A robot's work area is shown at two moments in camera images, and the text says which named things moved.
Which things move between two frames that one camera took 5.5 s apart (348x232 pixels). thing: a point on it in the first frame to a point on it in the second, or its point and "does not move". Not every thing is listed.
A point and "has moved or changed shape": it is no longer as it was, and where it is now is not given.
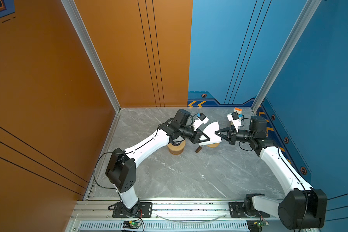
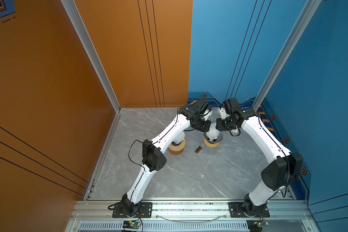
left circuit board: [131, 224] does not move
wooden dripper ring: [213, 145] does not move
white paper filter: [210, 130] has moved or changed shape
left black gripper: [196, 137] to [205, 128]
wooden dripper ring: [177, 150] does not move
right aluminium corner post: [307, 14] does not move
